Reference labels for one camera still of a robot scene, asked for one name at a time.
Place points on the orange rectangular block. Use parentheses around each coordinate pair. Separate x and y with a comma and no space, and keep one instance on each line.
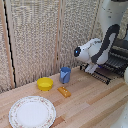
(64,91)

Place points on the black oven rack tray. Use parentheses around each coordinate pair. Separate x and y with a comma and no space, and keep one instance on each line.
(98,76)

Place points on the black dish rack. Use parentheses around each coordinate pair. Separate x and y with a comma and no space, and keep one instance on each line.
(118,55)

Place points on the white floral rim plate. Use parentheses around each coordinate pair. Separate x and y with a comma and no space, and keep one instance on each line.
(32,112)

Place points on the white object at table edge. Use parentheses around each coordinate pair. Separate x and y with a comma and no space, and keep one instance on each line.
(122,119)

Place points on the blue cup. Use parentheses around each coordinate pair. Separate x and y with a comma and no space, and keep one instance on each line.
(65,75)

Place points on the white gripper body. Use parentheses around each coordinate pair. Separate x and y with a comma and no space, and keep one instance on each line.
(90,68)

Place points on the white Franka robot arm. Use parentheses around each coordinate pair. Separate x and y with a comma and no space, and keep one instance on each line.
(101,46)

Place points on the yellow bowl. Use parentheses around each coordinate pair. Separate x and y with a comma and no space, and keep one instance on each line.
(45,83)

